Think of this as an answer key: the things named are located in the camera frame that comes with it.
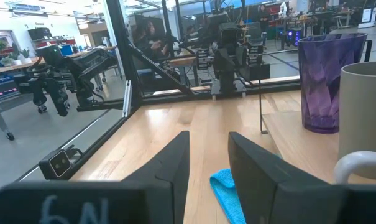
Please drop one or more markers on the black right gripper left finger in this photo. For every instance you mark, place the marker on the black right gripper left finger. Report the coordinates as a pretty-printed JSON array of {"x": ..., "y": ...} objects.
[{"x": 175, "y": 168}]

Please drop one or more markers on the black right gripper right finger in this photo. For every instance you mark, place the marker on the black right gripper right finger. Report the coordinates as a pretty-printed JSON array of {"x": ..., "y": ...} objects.
[{"x": 256, "y": 177}]

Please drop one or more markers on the purple faceted plastic tumbler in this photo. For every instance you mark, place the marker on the purple faceted plastic tumbler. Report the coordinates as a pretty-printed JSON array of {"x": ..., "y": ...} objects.
[{"x": 324, "y": 87}]

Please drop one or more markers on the white ceramic mug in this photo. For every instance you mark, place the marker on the white ceramic mug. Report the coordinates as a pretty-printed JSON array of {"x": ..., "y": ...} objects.
[{"x": 361, "y": 109}]

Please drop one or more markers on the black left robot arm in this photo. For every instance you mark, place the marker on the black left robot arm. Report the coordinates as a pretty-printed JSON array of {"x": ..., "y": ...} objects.
[{"x": 225, "y": 65}]

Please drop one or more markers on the teal microfibre cloth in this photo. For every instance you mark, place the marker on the teal microfibre cloth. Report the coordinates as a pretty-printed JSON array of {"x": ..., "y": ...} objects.
[{"x": 226, "y": 193}]

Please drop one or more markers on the person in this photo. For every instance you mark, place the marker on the person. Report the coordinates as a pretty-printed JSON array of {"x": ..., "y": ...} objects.
[
  {"x": 263, "y": 15},
  {"x": 150, "y": 40}
]

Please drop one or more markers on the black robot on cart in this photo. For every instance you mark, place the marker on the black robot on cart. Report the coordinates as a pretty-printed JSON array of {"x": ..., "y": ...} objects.
[{"x": 66, "y": 71}]

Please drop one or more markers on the purple lit computer case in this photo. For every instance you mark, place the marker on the purple lit computer case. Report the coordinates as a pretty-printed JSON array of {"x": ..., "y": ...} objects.
[{"x": 293, "y": 36}]

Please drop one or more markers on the silver metal bracket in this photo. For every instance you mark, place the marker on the silver metal bracket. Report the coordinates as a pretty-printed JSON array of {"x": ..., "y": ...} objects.
[{"x": 127, "y": 98}]

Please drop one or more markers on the black table-level camera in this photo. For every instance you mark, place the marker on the black table-level camera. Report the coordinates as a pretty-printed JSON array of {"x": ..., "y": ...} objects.
[{"x": 58, "y": 163}]

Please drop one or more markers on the black table cage frame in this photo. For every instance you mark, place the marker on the black table cage frame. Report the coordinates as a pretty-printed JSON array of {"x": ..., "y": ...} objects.
[{"x": 122, "y": 53}]

